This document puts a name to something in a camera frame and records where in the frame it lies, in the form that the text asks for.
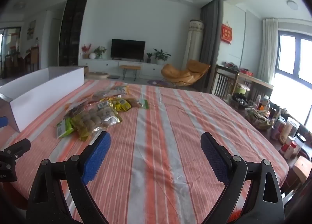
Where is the covered standing air conditioner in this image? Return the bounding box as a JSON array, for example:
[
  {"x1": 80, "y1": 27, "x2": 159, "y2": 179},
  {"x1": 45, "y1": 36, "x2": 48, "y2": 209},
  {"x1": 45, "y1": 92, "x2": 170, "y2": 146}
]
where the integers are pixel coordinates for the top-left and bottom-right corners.
[{"x1": 182, "y1": 19, "x2": 203, "y2": 71}]

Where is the framed wall picture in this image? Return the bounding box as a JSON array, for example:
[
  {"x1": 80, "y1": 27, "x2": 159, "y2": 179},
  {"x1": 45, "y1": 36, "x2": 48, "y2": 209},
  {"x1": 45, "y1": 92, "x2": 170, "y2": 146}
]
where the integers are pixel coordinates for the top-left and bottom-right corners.
[{"x1": 27, "y1": 20, "x2": 37, "y2": 39}]

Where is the light wooden box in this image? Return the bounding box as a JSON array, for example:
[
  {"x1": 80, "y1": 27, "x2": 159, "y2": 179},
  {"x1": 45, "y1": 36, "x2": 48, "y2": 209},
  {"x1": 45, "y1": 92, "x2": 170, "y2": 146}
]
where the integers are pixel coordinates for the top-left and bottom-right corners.
[{"x1": 291, "y1": 155, "x2": 312, "y2": 187}]

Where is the round beige floor cushion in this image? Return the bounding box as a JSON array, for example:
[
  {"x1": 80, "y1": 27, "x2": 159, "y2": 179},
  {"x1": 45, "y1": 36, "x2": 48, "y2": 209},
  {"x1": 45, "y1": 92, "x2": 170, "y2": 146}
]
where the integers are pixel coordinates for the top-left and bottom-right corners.
[{"x1": 86, "y1": 72, "x2": 109, "y2": 80}]

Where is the yellow red snack packet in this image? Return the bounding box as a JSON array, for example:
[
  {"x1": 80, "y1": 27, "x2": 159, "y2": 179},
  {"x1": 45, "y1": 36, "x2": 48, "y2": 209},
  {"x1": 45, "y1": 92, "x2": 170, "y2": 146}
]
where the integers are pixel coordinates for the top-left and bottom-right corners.
[{"x1": 111, "y1": 98, "x2": 132, "y2": 111}]

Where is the red wall hanging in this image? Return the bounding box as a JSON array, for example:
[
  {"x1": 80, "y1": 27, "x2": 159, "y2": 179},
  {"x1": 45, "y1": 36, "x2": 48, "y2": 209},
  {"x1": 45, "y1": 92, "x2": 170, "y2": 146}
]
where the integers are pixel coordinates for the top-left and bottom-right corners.
[{"x1": 221, "y1": 22, "x2": 233, "y2": 44}]

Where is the wooden side desk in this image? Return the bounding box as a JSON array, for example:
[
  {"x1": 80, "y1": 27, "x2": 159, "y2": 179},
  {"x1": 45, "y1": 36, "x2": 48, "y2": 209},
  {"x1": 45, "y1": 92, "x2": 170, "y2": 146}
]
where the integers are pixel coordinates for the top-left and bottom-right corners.
[{"x1": 238, "y1": 71, "x2": 274, "y2": 99}]

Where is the white TV cabinet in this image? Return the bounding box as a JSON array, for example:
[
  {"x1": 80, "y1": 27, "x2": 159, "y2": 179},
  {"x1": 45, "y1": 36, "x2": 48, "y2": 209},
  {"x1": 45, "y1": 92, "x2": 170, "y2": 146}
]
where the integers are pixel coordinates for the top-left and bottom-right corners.
[{"x1": 78, "y1": 58, "x2": 171, "y2": 80}]

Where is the red flower bouquet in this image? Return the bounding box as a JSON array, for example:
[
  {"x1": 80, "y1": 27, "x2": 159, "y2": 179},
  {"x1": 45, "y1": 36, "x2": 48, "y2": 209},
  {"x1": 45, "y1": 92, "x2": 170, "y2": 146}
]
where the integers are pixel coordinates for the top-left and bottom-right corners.
[{"x1": 81, "y1": 44, "x2": 91, "y2": 59}]

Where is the dark glass bookcase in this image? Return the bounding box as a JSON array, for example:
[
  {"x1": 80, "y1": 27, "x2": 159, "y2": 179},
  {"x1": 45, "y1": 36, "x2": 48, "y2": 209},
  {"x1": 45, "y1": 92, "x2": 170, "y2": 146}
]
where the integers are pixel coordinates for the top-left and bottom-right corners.
[{"x1": 59, "y1": 0, "x2": 89, "y2": 67}]

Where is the green pot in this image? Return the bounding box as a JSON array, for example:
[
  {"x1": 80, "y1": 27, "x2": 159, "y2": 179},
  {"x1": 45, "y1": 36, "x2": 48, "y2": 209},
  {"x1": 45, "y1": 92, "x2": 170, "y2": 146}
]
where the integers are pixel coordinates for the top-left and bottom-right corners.
[{"x1": 233, "y1": 83, "x2": 251, "y2": 96}]

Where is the dark wooden chair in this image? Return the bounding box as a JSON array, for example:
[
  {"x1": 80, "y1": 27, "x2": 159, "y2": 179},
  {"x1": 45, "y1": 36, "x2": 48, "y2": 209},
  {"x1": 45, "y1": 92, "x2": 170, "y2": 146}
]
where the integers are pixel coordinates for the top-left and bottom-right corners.
[{"x1": 210, "y1": 65, "x2": 239, "y2": 99}]

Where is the wicker basket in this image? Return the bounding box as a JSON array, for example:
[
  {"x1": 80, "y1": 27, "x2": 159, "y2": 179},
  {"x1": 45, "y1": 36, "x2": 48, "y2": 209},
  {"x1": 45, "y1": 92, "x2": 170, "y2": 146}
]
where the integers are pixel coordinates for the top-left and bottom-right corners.
[{"x1": 244, "y1": 107, "x2": 274, "y2": 130}]

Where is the white cardboard box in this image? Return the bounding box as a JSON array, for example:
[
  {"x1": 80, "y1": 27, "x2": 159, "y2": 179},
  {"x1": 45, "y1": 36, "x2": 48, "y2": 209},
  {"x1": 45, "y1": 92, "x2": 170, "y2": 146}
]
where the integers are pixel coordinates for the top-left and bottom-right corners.
[{"x1": 0, "y1": 66, "x2": 84, "y2": 133}]

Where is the grey curtain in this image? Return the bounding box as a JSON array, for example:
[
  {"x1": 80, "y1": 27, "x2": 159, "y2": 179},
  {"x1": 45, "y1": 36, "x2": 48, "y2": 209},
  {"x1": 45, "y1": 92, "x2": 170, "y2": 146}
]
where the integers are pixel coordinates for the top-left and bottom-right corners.
[{"x1": 199, "y1": 0, "x2": 224, "y2": 91}]

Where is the green plant in vase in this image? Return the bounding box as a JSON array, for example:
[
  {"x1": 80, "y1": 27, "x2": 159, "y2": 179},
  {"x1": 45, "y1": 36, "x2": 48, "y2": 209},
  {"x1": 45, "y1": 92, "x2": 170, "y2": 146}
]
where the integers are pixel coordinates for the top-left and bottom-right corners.
[{"x1": 94, "y1": 46, "x2": 107, "y2": 59}]

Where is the black television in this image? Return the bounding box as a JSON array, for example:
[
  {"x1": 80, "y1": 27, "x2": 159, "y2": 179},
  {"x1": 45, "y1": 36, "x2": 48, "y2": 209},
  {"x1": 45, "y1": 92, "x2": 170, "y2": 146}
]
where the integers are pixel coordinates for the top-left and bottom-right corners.
[{"x1": 111, "y1": 39, "x2": 146, "y2": 61}]

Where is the glass balcony door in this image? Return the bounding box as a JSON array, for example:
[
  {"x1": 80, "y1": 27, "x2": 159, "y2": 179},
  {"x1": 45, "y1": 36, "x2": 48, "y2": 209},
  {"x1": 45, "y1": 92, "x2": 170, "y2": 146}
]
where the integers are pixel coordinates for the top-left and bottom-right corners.
[{"x1": 0, "y1": 26, "x2": 22, "y2": 78}]

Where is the white curtain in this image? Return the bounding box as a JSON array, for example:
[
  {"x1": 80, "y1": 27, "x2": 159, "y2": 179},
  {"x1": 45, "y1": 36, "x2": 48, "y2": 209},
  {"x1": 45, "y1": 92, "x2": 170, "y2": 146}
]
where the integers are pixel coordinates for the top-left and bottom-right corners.
[{"x1": 257, "y1": 18, "x2": 279, "y2": 83}]

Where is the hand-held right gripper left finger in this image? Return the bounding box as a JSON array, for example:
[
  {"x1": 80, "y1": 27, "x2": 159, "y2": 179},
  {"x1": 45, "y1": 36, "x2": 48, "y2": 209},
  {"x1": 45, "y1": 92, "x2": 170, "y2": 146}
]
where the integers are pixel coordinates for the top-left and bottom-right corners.
[{"x1": 27, "y1": 131, "x2": 111, "y2": 224}]

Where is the orange striped tablecloth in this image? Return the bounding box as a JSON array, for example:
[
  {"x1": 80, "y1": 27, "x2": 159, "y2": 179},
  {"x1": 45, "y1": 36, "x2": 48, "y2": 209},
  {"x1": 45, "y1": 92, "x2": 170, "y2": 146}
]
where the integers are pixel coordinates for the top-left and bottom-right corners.
[{"x1": 0, "y1": 79, "x2": 290, "y2": 224}]

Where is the black basket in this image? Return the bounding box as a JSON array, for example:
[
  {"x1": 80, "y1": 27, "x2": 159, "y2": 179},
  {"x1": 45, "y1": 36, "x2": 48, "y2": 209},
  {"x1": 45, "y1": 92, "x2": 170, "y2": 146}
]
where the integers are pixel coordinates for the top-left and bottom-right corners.
[{"x1": 229, "y1": 94, "x2": 250, "y2": 110}]

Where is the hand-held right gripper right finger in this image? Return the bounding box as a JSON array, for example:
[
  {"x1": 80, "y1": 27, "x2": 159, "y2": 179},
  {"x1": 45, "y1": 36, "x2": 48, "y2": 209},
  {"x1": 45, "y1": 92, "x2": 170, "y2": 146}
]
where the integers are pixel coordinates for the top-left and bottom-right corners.
[{"x1": 200, "y1": 132, "x2": 285, "y2": 224}]

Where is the green snack packet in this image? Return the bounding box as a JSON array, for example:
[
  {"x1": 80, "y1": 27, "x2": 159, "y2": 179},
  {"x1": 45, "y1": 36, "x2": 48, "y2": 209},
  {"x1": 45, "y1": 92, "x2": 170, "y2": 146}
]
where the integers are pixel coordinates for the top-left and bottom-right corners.
[{"x1": 57, "y1": 118, "x2": 74, "y2": 139}]

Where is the wooden stool with metal legs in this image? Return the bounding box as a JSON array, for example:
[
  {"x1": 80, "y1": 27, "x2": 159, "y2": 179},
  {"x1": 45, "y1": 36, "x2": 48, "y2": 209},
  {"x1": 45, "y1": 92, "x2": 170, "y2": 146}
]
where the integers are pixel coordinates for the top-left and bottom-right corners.
[{"x1": 119, "y1": 65, "x2": 141, "y2": 81}]

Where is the orange clear nut packet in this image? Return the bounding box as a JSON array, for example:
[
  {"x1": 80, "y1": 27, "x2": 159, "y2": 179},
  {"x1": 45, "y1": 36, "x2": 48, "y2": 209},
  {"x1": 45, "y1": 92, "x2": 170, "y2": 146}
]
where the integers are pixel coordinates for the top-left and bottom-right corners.
[{"x1": 64, "y1": 100, "x2": 90, "y2": 119}]

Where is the orange lounge chair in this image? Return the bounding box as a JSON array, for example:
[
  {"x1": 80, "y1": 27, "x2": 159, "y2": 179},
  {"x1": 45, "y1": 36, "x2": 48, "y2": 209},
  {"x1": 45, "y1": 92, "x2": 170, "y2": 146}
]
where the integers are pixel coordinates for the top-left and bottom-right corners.
[{"x1": 161, "y1": 59, "x2": 211, "y2": 89}]

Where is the large potted green plant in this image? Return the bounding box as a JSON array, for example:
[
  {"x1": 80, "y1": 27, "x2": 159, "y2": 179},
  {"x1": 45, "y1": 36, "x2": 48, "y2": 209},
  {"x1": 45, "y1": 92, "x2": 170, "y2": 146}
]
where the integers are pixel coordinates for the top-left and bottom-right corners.
[{"x1": 153, "y1": 48, "x2": 171, "y2": 65}]

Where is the cluster of bottles and jars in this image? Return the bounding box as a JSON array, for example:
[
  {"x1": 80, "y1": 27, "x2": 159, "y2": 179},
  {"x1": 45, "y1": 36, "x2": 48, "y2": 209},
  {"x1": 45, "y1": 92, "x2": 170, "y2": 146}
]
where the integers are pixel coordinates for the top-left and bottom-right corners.
[{"x1": 269, "y1": 109, "x2": 308, "y2": 161}]

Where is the dark framed window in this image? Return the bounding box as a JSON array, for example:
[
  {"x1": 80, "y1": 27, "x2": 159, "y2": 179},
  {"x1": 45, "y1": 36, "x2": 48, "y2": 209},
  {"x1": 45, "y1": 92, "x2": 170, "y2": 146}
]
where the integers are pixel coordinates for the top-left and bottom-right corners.
[{"x1": 274, "y1": 30, "x2": 312, "y2": 85}]

